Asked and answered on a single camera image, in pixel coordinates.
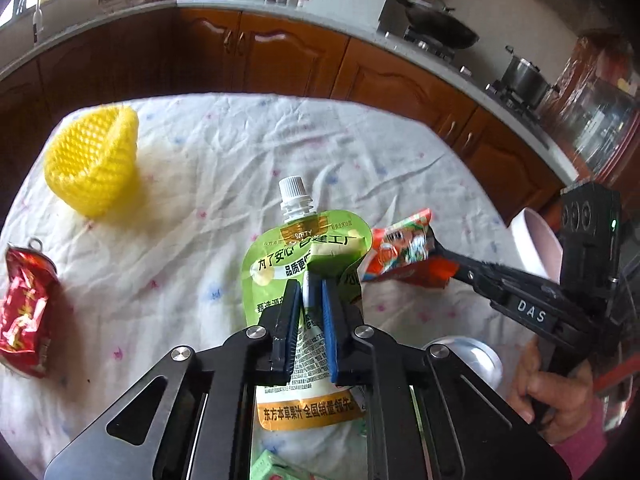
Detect green drink carton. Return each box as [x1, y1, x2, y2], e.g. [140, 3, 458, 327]
[249, 449, 313, 480]

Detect person's right hand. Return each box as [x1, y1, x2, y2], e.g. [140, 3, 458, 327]
[507, 345, 597, 447]

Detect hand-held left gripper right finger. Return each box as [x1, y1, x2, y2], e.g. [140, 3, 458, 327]
[320, 279, 573, 480]

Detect chrome faucet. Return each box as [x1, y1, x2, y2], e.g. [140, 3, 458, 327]
[22, 0, 46, 43]

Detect gas stove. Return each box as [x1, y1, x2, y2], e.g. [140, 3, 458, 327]
[385, 25, 546, 126]

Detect wooden base cabinets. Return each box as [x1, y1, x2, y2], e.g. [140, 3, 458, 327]
[0, 7, 571, 231]

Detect person's right forearm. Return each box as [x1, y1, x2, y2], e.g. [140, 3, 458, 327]
[550, 402, 608, 480]

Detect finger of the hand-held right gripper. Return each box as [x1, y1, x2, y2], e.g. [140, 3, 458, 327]
[432, 239, 501, 281]
[452, 262, 494, 306]

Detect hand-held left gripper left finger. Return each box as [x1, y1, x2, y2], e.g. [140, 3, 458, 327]
[44, 277, 306, 480]

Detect green spouted drink pouch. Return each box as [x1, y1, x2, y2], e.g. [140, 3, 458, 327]
[241, 175, 372, 433]

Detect steel cooking pot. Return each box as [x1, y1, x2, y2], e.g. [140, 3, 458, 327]
[500, 46, 561, 108]

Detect orange snack wrapper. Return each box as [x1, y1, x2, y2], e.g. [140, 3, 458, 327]
[362, 208, 453, 288]

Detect grey kitchen countertop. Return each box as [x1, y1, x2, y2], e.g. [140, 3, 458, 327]
[0, 0, 581, 186]

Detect glass door cabinet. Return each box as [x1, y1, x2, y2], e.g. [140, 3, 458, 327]
[540, 35, 640, 201]

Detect black wok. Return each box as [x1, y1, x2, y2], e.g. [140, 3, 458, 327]
[365, 0, 481, 51]

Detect yellow foam fruit net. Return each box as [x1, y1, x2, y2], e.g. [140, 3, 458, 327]
[44, 104, 140, 218]

